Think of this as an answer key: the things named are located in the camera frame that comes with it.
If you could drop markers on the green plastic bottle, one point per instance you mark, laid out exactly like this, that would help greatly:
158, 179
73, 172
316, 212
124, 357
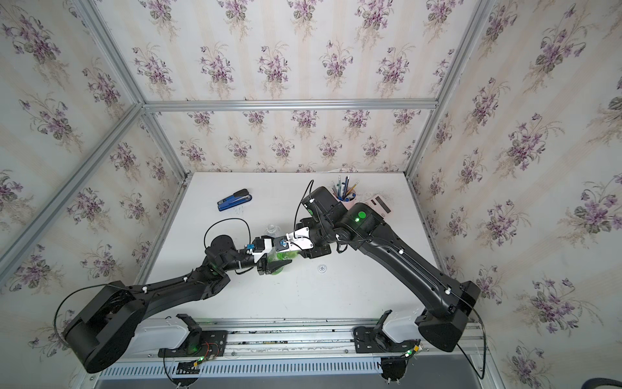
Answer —
282, 255

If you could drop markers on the clear plastic water bottle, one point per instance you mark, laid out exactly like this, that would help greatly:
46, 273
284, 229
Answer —
273, 231

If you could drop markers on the pink calculator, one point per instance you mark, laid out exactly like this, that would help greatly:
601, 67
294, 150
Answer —
379, 205

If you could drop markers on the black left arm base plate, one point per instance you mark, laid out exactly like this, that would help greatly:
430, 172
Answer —
192, 341

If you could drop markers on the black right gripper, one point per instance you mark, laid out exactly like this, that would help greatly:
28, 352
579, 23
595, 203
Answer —
315, 252

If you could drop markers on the pens in pink cup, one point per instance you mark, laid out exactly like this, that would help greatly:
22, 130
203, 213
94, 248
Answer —
343, 187

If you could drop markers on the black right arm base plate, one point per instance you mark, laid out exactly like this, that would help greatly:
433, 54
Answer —
374, 340

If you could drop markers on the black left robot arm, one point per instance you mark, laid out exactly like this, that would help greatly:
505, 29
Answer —
102, 332

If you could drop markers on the pink pen holder cup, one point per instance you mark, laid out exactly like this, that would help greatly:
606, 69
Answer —
348, 201

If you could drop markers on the blue black stapler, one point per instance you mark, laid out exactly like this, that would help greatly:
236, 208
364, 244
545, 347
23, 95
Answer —
236, 199

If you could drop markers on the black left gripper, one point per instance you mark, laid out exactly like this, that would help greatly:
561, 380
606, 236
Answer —
264, 270

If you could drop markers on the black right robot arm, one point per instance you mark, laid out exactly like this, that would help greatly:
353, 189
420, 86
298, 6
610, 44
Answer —
447, 303

